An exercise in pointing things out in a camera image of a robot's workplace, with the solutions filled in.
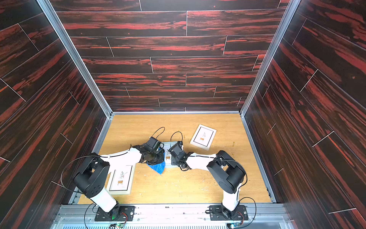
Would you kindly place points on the white picture frame near left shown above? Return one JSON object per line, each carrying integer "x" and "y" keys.
{"x": 120, "y": 181}

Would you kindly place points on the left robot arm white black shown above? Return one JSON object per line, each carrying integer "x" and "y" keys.
{"x": 91, "y": 176}

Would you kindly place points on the blue microfiber cloth black trim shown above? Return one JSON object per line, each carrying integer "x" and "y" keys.
{"x": 159, "y": 168}

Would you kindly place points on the white picture frame deer print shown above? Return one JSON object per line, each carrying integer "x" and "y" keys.
{"x": 203, "y": 137}

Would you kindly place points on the grey-green picture frame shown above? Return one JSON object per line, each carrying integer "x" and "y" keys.
{"x": 167, "y": 154}

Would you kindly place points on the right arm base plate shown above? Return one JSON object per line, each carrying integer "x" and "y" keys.
{"x": 221, "y": 213}

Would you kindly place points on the aluminium front rail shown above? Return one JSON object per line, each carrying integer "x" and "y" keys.
{"x": 174, "y": 216}

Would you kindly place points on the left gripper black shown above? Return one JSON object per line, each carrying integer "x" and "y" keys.
{"x": 161, "y": 158}

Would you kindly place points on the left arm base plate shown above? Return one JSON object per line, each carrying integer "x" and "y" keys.
{"x": 117, "y": 214}

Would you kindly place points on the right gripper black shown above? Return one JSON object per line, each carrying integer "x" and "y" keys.
{"x": 174, "y": 154}

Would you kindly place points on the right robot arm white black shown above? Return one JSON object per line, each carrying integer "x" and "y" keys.
{"x": 228, "y": 173}

